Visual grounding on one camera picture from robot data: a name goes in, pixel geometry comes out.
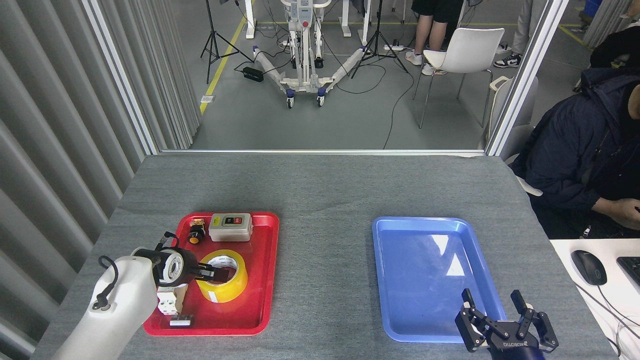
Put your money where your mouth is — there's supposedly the red plastic tray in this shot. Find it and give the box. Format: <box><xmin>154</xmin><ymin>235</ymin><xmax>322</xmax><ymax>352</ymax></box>
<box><xmin>143</xmin><ymin>212</ymin><xmax>280</xmax><ymax>337</ymax></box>

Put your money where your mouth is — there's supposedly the yellow tape roll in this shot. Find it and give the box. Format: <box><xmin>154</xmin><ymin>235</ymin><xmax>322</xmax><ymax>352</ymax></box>
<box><xmin>196</xmin><ymin>249</ymin><xmax>249</xmax><ymax>304</ymax></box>

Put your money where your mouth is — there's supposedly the black floor cable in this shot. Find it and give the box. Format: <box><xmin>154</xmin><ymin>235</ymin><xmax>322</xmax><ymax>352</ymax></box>
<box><xmin>382</xmin><ymin>64</ymin><xmax>417</xmax><ymax>150</ymax></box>

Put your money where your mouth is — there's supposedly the silver rail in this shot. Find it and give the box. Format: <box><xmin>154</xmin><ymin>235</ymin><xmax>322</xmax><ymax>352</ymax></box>
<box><xmin>159</xmin><ymin>148</ymin><xmax>488</xmax><ymax>157</ymax></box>

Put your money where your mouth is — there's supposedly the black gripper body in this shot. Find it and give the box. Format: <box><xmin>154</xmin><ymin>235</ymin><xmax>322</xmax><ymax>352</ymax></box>
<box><xmin>486</xmin><ymin>321</ymin><xmax>547</xmax><ymax>360</ymax></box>
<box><xmin>180</xmin><ymin>250</ymin><xmax>201</xmax><ymax>287</ymax></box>

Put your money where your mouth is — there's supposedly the standing person in grey trousers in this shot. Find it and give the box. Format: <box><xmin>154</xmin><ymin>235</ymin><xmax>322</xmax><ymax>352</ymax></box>
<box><xmin>494</xmin><ymin>0</ymin><xmax>536</xmax><ymax>69</ymax></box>

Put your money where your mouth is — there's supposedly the white circuit breaker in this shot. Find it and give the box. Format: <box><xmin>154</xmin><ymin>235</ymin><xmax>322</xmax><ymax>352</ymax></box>
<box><xmin>157</xmin><ymin>283</ymin><xmax>189</xmax><ymax>316</ymax></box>

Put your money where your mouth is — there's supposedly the white chair with metal legs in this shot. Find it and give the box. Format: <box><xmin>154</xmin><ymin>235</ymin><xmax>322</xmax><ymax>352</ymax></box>
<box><xmin>413</xmin><ymin>27</ymin><xmax>506</xmax><ymax>129</ymax></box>

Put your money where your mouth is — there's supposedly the black computer mouse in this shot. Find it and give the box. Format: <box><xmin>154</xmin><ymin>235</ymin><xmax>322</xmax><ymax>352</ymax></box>
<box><xmin>571</xmin><ymin>249</ymin><xmax>608</xmax><ymax>286</ymax></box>

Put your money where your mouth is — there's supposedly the yellow push button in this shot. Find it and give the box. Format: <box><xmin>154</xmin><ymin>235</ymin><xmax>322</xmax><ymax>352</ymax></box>
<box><xmin>187</xmin><ymin>218</ymin><xmax>207</xmax><ymax>245</ymax></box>

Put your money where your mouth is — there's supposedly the black tripod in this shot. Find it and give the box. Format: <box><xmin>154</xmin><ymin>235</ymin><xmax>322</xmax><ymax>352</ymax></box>
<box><xmin>350</xmin><ymin>0</ymin><xmax>410</xmax><ymax>80</ymax></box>
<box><xmin>200</xmin><ymin>0</ymin><xmax>254</xmax><ymax>85</ymax></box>

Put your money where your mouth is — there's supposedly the blue plastic tray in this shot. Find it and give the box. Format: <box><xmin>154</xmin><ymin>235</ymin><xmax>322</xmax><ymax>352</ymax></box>
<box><xmin>372</xmin><ymin>216</ymin><xmax>508</xmax><ymax>344</ymax></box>

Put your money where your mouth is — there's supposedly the black garment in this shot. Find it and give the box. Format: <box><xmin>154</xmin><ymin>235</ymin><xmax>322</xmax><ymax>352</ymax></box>
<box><xmin>589</xmin><ymin>25</ymin><xmax>640</xmax><ymax>69</ymax></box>

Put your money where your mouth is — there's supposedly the white stand on wheels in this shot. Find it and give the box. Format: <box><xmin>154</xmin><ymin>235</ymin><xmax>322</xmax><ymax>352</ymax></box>
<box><xmin>252</xmin><ymin>0</ymin><xmax>368</xmax><ymax>109</ymax></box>

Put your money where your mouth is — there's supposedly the silver post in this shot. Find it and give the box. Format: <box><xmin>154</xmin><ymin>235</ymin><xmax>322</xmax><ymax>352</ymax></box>
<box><xmin>484</xmin><ymin>0</ymin><xmax>572</xmax><ymax>157</ymax></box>
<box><xmin>81</xmin><ymin>0</ymin><xmax>162</xmax><ymax>156</ymax></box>

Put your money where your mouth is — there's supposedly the person's hand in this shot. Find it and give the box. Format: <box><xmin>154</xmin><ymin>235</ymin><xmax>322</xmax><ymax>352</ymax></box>
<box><xmin>612</xmin><ymin>198</ymin><xmax>640</xmax><ymax>230</ymax></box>

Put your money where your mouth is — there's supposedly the seated person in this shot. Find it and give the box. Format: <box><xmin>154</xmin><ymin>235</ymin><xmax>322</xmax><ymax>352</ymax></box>
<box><xmin>512</xmin><ymin>67</ymin><xmax>640</xmax><ymax>240</ymax></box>

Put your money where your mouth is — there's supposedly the black keyboard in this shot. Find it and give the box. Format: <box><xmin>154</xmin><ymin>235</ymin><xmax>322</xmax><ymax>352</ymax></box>
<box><xmin>616</xmin><ymin>256</ymin><xmax>640</xmax><ymax>289</ymax></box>

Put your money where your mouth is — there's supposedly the white desk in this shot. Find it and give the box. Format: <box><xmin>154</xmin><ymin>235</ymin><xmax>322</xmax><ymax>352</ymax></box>
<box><xmin>550</xmin><ymin>238</ymin><xmax>640</xmax><ymax>360</ymax></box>

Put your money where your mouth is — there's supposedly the standing person with bare legs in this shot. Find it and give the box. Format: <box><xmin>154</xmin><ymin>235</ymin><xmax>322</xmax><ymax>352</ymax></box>
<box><xmin>405</xmin><ymin>0</ymin><xmax>468</xmax><ymax>77</ymax></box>

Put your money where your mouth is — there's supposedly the grey white office chair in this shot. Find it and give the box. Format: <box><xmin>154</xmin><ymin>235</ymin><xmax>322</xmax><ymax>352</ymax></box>
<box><xmin>486</xmin><ymin>76</ymin><xmax>544</xmax><ymax>197</ymax></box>

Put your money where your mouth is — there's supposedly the white desk leg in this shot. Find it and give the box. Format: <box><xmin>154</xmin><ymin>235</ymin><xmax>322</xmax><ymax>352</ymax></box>
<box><xmin>361</xmin><ymin>0</ymin><xmax>373</xmax><ymax>46</ymax></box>
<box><xmin>339</xmin><ymin>0</ymin><xmax>352</xmax><ymax>38</ymax></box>
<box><xmin>243</xmin><ymin>0</ymin><xmax>257</xmax><ymax>40</ymax></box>

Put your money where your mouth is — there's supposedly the grey switch box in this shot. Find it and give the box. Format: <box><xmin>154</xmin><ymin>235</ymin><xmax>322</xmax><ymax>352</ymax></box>
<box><xmin>208</xmin><ymin>213</ymin><xmax>254</xmax><ymax>243</ymax></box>

